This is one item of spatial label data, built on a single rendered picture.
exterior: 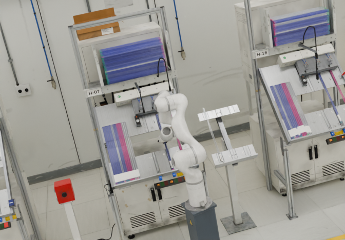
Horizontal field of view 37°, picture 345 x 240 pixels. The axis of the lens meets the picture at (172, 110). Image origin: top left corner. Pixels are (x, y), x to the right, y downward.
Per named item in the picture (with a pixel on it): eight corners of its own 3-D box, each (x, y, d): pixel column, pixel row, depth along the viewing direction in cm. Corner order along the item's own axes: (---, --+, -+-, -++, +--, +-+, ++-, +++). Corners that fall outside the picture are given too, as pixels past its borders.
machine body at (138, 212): (202, 221, 455) (191, 160, 433) (126, 242, 445) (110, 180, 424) (185, 188, 515) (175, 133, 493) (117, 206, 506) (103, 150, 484)
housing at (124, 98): (173, 96, 435) (173, 88, 422) (117, 110, 428) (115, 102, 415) (170, 88, 438) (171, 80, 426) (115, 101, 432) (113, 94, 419)
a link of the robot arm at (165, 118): (178, 100, 372) (179, 131, 393) (157, 103, 371) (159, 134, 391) (181, 108, 366) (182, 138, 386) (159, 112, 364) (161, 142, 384)
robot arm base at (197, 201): (217, 204, 346) (213, 180, 340) (193, 215, 339) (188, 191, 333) (204, 193, 363) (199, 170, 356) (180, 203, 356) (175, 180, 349)
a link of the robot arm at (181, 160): (206, 181, 341) (200, 149, 332) (180, 190, 336) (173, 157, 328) (199, 174, 351) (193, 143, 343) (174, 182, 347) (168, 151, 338)
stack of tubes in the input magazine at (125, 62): (168, 71, 419) (162, 39, 409) (107, 84, 412) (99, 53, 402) (165, 67, 430) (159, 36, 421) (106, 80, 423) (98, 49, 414)
